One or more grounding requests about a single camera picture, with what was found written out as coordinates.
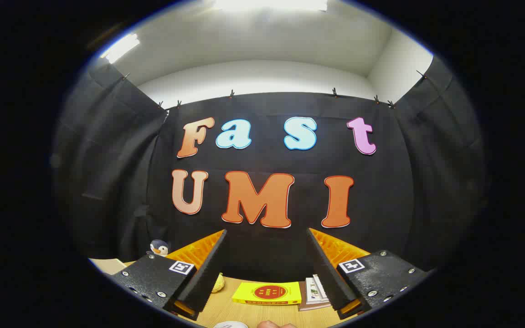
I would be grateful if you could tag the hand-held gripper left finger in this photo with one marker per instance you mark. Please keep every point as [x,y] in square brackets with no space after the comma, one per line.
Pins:
[208,273]

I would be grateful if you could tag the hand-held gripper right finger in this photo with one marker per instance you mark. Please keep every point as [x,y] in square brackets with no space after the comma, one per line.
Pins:
[326,273]

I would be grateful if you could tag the yellow round plush cushion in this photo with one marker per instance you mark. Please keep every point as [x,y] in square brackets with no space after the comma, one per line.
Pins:
[218,283]

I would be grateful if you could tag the penguin plush toy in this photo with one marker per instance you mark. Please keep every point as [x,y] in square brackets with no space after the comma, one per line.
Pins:
[159,248]

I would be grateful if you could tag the yellow book red label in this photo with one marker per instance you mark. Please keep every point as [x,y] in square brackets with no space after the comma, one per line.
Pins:
[267,293]

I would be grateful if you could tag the ceiling light panel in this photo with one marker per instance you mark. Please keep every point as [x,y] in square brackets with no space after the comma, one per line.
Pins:
[267,4]
[120,48]

